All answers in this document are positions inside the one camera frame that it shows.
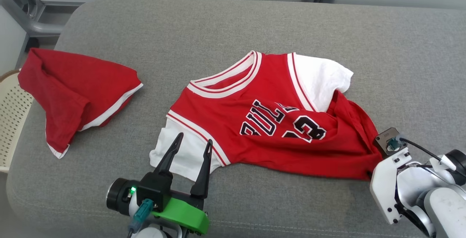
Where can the red shorts white trim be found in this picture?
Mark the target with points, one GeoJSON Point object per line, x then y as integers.
{"type": "Point", "coordinates": [72, 85]}

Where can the cream perforated laundry basket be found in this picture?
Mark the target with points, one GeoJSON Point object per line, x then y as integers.
{"type": "Point", "coordinates": [12, 121]}

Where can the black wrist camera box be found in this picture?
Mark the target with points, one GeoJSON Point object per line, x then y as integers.
{"type": "Point", "coordinates": [156, 189]}
{"type": "Point", "coordinates": [385, 137]}

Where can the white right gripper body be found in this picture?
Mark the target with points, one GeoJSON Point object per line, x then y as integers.
{"type": "Point", "coordinates": [384, 187]}

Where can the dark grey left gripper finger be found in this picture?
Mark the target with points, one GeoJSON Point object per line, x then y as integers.
{"type": "Point", "coordinates": [170, 156]}
{"type": "Point", "coordinates": [204, 172]}

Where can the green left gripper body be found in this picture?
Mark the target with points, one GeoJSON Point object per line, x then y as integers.
{"type": "Point", "coordinates": [185, 214]}

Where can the red white basketball jersey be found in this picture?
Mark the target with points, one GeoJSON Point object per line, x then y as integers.
{"type": "Point", "coordinates": [276, 150]}

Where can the grey angled metal frame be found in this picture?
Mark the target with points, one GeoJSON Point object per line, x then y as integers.
{"type": "Point", "coordinates": [40, 28]}

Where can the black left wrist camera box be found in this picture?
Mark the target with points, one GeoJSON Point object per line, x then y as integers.
{"type": "Point", "coordinates": [156, 189]}

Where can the grey fabric sofa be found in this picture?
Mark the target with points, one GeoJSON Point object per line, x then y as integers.
{"type": "Point", "coordinates": [255, 23]}

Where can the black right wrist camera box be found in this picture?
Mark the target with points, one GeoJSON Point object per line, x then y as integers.
{"type": "Point", "coordinates": [385, 137]}

